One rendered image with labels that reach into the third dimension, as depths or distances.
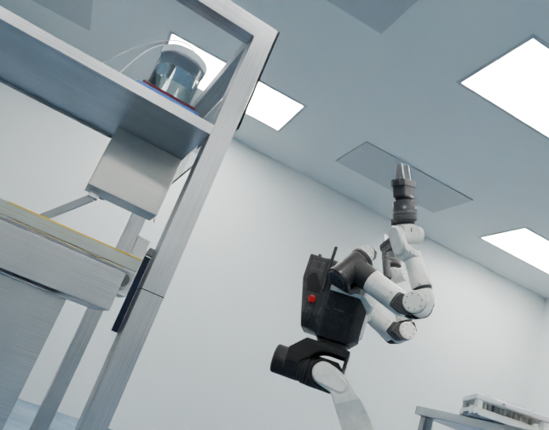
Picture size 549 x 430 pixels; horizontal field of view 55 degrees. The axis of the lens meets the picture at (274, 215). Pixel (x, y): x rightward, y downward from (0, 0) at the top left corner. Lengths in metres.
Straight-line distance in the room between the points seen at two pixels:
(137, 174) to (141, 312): 0.49
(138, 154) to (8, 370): 0.70
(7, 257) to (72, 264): 0.14
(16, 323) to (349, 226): 4.60
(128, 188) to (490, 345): 5.51
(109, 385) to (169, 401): 3.67
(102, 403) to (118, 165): 0.69
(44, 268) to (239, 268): 3.87
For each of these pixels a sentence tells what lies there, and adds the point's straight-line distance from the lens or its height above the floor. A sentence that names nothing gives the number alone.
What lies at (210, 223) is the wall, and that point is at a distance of 5.10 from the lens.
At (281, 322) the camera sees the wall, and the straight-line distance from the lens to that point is 5.24.
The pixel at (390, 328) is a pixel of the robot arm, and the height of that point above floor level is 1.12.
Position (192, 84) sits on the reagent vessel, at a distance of 1.68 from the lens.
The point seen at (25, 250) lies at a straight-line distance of 1.36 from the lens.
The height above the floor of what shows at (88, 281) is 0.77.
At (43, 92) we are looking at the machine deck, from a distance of 1.73.
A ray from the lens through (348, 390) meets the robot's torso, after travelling 2.06.
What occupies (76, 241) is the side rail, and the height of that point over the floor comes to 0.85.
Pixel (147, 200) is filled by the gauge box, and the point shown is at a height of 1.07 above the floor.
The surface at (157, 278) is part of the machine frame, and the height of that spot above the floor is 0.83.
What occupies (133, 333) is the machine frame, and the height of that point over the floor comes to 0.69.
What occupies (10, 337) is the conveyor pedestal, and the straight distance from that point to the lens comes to 1.40.
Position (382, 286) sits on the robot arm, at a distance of 1.90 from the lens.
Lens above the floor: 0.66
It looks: 19 degrees up
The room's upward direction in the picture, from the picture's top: 21 degrees clockwise
